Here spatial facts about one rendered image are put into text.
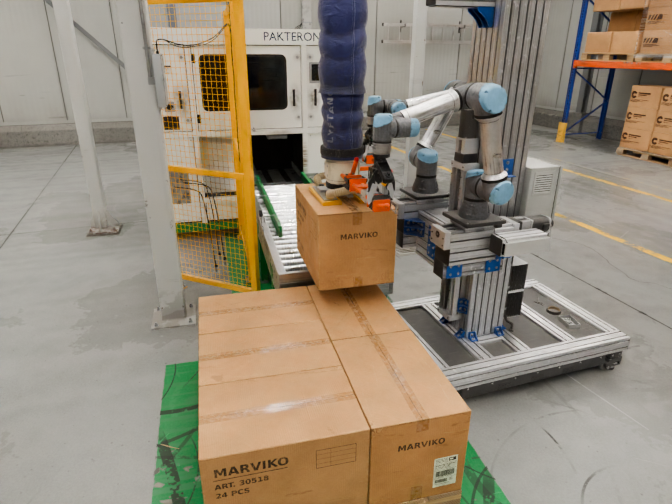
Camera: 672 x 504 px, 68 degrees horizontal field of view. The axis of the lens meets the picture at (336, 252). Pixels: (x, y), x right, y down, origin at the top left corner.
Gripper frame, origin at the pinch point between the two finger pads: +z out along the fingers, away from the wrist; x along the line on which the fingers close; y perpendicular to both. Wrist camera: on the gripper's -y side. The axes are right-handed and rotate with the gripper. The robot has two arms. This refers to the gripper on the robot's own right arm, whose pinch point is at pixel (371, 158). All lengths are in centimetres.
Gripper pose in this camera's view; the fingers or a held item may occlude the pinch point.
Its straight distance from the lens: 299.0
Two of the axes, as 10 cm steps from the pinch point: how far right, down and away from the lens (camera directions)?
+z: 0.0, 9.2, 4.0
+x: 9.7, -1.0, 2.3
